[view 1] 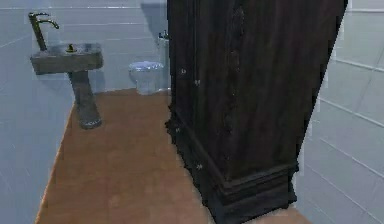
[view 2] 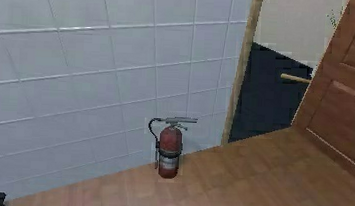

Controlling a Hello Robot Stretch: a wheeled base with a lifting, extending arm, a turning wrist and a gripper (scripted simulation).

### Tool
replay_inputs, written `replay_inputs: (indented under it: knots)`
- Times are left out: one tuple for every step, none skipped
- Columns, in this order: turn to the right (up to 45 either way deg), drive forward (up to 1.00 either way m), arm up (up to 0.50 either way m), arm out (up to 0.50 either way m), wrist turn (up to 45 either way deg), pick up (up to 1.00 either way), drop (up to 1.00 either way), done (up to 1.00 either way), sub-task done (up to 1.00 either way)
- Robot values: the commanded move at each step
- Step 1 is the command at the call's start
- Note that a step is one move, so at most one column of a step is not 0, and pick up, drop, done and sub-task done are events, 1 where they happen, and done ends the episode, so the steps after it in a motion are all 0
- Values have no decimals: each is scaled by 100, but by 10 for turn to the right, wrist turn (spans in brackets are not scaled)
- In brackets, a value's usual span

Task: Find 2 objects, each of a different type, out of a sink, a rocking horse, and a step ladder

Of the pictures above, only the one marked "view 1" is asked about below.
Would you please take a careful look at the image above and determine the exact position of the grey stone pedestal sink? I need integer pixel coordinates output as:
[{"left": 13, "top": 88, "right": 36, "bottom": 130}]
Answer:
[{"left": 29, "top": 42, "right": 105, "bottom": 131}]

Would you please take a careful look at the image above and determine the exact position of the white toilet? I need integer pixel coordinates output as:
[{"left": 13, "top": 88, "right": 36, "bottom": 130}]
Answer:
[{"left": 128, "top": 30, "right": 172, "bottom": 96}]

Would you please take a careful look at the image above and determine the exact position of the dark wooden wardrobe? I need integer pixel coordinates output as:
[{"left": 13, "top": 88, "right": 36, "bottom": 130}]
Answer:
[{"left": 164, "top": 0, "right": 349, "bottom": 224}]

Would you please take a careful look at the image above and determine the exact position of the brass sink faucet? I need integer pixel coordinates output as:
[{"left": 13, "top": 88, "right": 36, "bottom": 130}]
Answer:
[{"left": 28, "top": 12, "right": 61, "bottom": 52}]

